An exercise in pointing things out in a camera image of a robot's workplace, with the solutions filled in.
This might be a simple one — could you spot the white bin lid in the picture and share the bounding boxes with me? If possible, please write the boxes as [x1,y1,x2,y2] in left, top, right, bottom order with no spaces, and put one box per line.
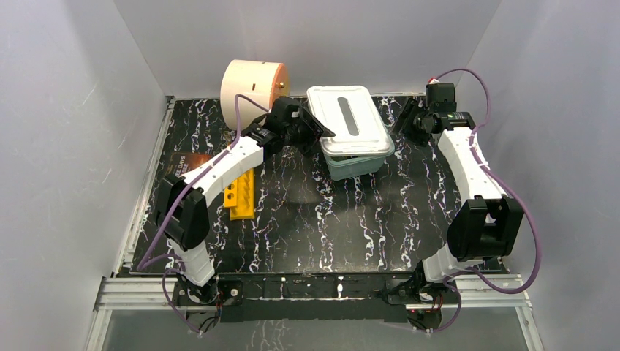
[306,85,394,157]

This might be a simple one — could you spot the yellow test tube rack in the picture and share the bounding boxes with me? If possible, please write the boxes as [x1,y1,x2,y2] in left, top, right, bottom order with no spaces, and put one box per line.
[223,168,255,221]

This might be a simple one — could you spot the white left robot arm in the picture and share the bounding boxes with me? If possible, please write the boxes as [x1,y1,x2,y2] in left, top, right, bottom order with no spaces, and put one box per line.
[154,97,335,304]

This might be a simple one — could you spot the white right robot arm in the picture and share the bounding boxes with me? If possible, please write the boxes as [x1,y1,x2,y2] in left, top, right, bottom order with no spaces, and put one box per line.
[391,79,524,303]

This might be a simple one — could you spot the teal plastic bin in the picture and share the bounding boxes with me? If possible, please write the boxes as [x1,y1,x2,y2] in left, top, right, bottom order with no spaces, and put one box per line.
[324,144,395,181]

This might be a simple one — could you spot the white cylindrical drum device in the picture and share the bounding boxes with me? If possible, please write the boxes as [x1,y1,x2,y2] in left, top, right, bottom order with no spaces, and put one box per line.
[220,59,290,130]

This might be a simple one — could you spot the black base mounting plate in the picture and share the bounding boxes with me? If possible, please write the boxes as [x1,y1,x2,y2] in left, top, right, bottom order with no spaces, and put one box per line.
[218,272,421,322]

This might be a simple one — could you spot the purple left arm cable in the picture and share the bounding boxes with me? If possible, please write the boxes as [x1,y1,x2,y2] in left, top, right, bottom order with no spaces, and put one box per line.
[136,94,270,335]

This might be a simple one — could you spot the aluminium frame rail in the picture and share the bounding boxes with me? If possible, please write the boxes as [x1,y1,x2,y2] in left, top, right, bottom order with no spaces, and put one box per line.
[94,275,532,311]

